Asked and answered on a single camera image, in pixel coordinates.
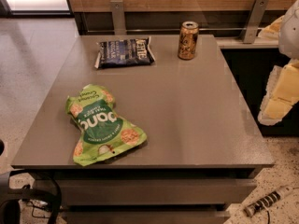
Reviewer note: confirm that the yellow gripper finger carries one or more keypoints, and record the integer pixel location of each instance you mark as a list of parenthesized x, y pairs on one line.
[(282, 91), (272, 30)]

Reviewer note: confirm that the orange drink can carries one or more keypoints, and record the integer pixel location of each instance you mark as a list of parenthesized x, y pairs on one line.
[(187, 40)]

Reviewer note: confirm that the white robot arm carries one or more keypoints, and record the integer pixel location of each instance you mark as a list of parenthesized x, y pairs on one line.
[(288, 45)]

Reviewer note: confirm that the dark blue chip bag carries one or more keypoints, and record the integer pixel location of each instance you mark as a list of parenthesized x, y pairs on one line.
[(124, 53)]

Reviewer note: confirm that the green rice chip bag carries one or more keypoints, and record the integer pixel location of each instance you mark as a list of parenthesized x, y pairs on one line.
[(103, 133)]

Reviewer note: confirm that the white power strip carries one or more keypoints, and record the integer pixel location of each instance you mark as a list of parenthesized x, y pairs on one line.
[(268, 200)]

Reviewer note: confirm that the upper grey drawer front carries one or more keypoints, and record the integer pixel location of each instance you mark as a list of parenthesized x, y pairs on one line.
[(151, 192)]

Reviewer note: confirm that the grey drawer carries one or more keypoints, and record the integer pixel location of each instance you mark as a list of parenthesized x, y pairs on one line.
[(151, 192), (148, 217)]

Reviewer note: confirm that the lower grey drawer front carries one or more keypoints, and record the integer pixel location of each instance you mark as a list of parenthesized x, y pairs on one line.
[(148, 217)]

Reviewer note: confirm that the black chair base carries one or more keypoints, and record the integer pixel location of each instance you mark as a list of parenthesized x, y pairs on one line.
[(10, 211)]

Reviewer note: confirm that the right metal bracket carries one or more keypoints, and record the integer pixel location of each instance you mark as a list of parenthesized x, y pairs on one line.
[(249, 32)]

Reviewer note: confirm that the metal bracket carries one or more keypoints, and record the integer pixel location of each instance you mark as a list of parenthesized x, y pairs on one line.
[(118, 17), (249, 32)]

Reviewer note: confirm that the left metal bracket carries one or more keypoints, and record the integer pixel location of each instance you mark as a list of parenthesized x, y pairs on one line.
[(118, 17)]

